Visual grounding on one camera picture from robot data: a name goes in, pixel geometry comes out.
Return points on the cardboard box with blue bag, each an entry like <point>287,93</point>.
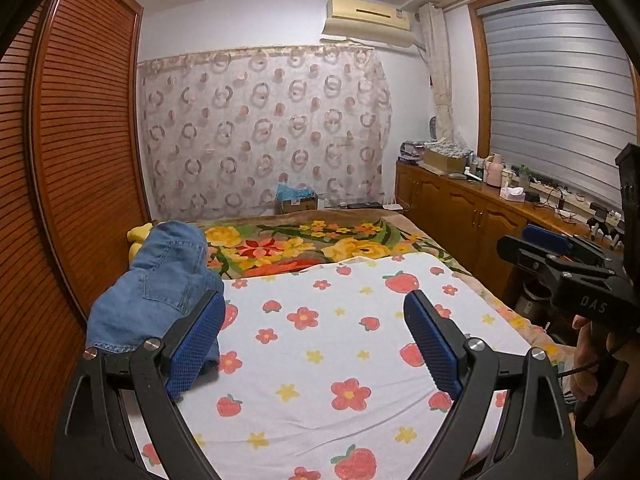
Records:
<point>297,200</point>

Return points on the purple bag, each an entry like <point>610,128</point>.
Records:
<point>412,151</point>

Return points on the grey trash can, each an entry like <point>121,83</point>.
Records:
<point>532,300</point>

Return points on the white tissue box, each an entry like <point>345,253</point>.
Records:
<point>512,194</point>

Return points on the white power strip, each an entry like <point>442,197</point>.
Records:
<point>555,189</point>

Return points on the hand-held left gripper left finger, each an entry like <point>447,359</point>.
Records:
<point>197,345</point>

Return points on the wooden sideboard cabinet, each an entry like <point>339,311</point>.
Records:
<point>450,210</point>

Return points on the pink thermos jug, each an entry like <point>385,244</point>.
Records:
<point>494,171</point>

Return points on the folded blue jeans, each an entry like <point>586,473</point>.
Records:
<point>177,235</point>

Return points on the blue denim pants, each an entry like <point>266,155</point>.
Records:
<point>145,310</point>

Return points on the open cardboard box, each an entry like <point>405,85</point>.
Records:
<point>446,157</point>

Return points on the yellow plush toy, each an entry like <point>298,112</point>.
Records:
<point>137,240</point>

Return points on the white strawberry print sheet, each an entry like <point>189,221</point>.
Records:
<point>340,340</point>

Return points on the tied beige lace curtain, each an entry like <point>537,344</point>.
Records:
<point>440,70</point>

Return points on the grey window blind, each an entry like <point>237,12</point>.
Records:
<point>555,90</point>

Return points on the small white flat device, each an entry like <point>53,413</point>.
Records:
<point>392,207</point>

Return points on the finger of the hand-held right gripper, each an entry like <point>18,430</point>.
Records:
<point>520,252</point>
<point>547,238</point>

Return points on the wall air conditioner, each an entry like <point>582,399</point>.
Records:
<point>367,17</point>

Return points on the person's right hand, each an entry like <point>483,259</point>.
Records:
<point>586,360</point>

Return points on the floral blanket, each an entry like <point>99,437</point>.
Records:
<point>280,245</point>

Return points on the sheer circle-patterned curtain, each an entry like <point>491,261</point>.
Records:
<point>260,130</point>

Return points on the brown louvered wooden wardrobe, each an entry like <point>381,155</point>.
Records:
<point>75,160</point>

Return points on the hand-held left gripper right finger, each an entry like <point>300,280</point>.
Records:
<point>432,345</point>

